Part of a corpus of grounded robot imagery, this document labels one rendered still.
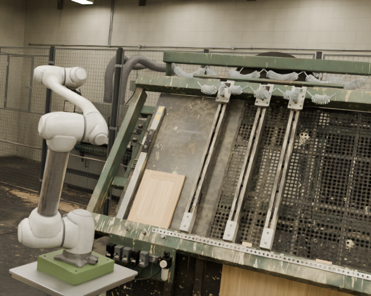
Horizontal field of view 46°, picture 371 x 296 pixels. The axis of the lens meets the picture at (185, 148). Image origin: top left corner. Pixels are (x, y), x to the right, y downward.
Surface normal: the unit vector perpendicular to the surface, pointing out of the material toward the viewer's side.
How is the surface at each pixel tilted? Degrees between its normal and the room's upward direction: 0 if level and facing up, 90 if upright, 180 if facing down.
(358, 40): 90
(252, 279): 90
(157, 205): 57
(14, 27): 90
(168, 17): 90
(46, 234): 107
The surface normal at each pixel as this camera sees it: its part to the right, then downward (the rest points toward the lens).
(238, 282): -0.37, 0.04
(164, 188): -0.26, -0.50
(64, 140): 0.36, 0.54
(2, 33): 0.84, 0.14
